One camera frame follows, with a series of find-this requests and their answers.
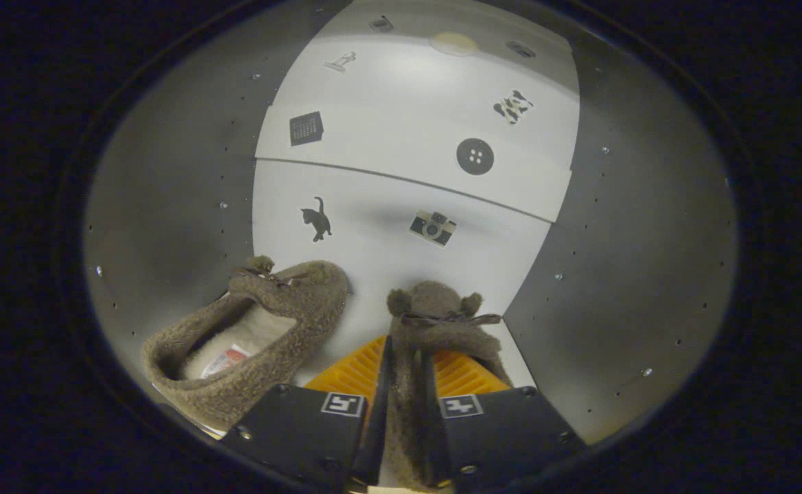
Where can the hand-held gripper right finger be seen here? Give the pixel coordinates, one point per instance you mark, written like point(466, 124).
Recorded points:
point(503, 432)

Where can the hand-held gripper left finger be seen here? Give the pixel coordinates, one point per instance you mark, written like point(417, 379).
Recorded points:
point(298, 439)

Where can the brown fuzzy shoe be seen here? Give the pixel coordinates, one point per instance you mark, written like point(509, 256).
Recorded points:
point(435, 302)
point(291, 302)

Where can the grey shoe cabinet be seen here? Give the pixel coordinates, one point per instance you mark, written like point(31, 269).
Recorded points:
point(167, 171)

